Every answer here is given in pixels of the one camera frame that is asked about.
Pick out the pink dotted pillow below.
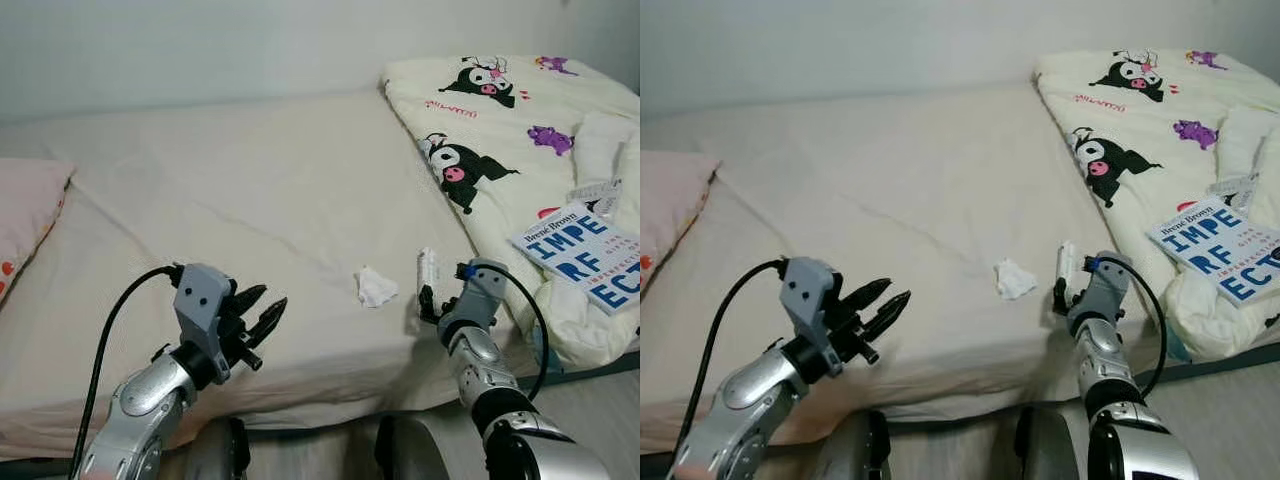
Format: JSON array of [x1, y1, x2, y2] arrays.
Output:
[[0, 158, 76, 306], [640, 150, 721, 291]]

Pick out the dark right robot leg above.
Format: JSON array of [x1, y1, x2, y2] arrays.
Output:
[[1015, 405, 1091, 480], [373, 412, 451, 480]]

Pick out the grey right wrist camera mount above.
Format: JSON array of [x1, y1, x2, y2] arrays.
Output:
[[1070, 252, 1136, 326], [440, 258, 511, 336]]

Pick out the white crumpled tissue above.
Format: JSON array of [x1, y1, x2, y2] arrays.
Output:
[[995, 258, 1038, 301], [357, 266, 399, 308]]

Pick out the cream cartoon print quilt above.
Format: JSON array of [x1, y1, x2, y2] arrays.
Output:
[[382, 55, 641, 369], [1033, 48, 1280, 363]]

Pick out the white paper bookmark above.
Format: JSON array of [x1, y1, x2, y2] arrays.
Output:
[[567, 178, 623, 206], [1205, 172, 1259, 201]]

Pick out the dark robot leg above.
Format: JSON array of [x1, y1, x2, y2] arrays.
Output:
[[1015, 405, 1091, 480], [815, 410, 893, 480], [185, 415, 251, 480], [373, 412, 451, 480]]

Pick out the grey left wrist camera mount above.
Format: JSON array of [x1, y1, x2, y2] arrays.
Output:
[[172, 263, 236, 351], [780, 257, 841, 346]]

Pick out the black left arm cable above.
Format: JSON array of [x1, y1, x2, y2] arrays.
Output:
[[70, 263, 186, 479], [680, 258, 791, 456]]

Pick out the cream sheeted mattress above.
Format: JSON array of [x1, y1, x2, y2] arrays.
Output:
[[0, 85, 641, 461], [640, 80, 1280, 456]]

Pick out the dark left robot leg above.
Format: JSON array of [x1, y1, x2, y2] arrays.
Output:
[[185, 415, 251, 480], [815, 410, 893, 480]]

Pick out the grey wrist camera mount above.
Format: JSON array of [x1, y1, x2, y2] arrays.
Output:
[[172, 263, 236, 351], [440, 258, 511, 336], [780, 257, 841, 346], [1070, 252, 1136, 326]]

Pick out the white book blue letters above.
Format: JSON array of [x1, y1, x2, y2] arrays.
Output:
[[508, 200, 641, 316], [1147, 198, 1280, 306]]

